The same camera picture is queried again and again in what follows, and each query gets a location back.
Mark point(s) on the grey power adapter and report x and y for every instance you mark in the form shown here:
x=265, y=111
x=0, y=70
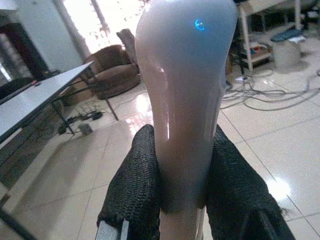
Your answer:
x=85, y=128

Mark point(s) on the white bin with blue lid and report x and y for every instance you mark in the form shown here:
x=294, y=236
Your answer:
x=286, y=53

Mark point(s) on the grey-top black-frame table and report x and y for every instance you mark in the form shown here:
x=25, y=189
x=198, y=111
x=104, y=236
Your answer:
x=32, y=100

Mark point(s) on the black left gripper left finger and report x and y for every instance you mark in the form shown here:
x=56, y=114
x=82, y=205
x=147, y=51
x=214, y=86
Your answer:
x=135, y=180

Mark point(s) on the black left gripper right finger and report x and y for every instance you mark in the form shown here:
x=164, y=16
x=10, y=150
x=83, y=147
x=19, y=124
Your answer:
x=240, y=200

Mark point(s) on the brown armchair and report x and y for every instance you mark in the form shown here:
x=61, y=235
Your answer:
x=112, y=75

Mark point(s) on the white shelf rack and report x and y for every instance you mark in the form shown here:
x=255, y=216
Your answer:
x=246, y=30

